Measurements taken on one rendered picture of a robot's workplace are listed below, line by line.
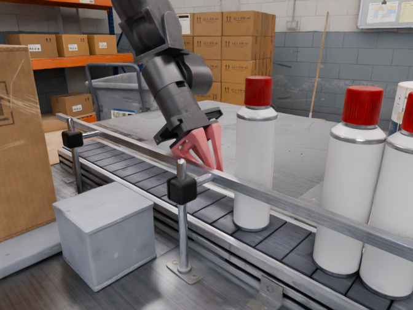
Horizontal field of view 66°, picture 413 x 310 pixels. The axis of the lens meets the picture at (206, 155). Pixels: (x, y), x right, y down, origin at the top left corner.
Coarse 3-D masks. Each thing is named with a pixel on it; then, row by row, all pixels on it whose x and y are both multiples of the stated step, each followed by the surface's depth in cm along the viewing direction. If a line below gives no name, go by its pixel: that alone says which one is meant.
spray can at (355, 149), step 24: (360, 96) 29; (360, 120) 30; (336, 144) 31; (360, 144) 30; (384, 144) 31; (336, 168) 32; (360, 168) 31; (336, 192) 32; (360, 192) 31; (360, 216) 32; (336, 240) 34; (336, 264) 35
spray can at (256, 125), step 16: (256, 80) 37; (272, 80) 38; (256, 96) 38; (240, 112) 39; (256, 112) 38; (272, 112) 39; (240, 128) 39; (256, 128) 38; (272, 128) 39; (240, 144) 40; (256, 144) 39; (272, 144) 40; (240, 160) 41; (256, 160) 40; (272, 160) 41; (240, 176) 41; (256, 176) 40; (272, 176) 42; (240, 208) 43; (256, 208) 42; (240, 224) 44; (256, 224) 43
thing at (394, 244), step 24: (120, 144) 57; (144, 144) 53; (192, 168) 45; (240, 192) 39; (264, 192) 37; (312, 216) 33; (336, 216) 32; (360, 240) 30; (384, 240) 29; (408, 240) 28
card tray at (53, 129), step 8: (56, 120) 106; (48, 128) 105; (56, 128) 107; (64, 128) 109; (48, 136) 101; (56, 136) 101; (48, 144) 94; (56, 144) 94; (112, 144) 94; (48, 152) 87; (56, 152) 87; (56, 160) 82
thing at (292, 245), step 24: (96, 144) 79; (120, 168) 65; (144, 168) 65; (216, 192) 55; (192, 216) 48; (216, 216) 47; (240, 240) 42; (264, 240) 42; (288, 240) 42; (312, 240) 42; (288, 264) 37; (312, 264) 37; (360, 264) 37; (336, 288) 34; (360, 288) 34
